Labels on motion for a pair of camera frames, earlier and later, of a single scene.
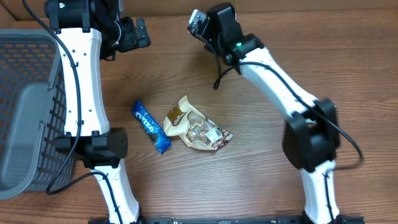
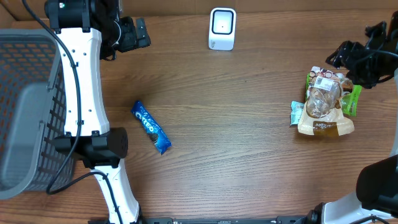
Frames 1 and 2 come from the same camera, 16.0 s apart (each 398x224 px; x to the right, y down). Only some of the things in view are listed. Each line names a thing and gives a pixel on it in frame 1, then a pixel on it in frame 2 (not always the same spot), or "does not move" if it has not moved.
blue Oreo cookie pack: [140, 113] does not move
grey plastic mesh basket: [32, 112] does not move
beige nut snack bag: [195, 129] -> [321, 115]
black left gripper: [132, 42] does not move
